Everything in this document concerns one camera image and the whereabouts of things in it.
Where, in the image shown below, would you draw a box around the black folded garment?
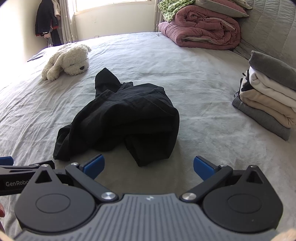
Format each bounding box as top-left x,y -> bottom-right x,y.
240,70 -> 255,93

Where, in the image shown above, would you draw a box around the bright window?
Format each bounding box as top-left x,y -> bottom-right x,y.
74,0 -> 158,12

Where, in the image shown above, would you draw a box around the dark flat tablet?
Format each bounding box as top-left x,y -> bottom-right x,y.
27,51 -> 45,62

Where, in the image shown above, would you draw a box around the white plush dog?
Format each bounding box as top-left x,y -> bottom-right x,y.
42,44 -> 92,81

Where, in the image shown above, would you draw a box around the grey patterned curtain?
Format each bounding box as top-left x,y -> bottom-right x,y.
153,0 -> 166,32
59,0 -> 79,44

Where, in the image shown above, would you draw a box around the dark grey folded garment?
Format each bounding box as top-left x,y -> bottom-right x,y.
248,50 -> 296,91

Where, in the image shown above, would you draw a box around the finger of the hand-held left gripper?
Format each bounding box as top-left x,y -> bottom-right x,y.
0,157 -> 55,178

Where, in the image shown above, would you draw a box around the dark hanging jacket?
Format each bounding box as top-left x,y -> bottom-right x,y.
35,0 -> 61,37

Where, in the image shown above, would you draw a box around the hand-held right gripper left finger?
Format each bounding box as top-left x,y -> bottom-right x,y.
30,154 -> 118,204

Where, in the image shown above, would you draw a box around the green patterned blanket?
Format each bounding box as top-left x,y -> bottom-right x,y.
158,0 -> 197,23

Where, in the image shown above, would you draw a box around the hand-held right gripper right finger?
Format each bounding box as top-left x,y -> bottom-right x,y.
180,156 -> 266,203

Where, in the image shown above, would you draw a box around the grey knit folded sweater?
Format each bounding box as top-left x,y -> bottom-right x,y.
232,95 -> 291,141

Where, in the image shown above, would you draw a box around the black t-shirt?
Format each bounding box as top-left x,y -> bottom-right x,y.
53,68 -> 180,167

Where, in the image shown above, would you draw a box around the white folded garment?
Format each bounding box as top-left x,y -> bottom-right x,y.
248,69 -> 296,107

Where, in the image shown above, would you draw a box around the beige pillow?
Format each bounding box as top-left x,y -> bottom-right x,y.
194,0 -> 250,18

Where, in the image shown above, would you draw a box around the pink folded quilt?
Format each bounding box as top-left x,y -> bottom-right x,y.
158,5 -> 241,50

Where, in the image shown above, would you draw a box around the grey quilted headboard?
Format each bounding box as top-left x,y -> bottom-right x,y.
232,0 -> 296,67

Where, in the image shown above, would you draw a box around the light hanging clothes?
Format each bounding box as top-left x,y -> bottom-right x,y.
52,0 -> 62,17

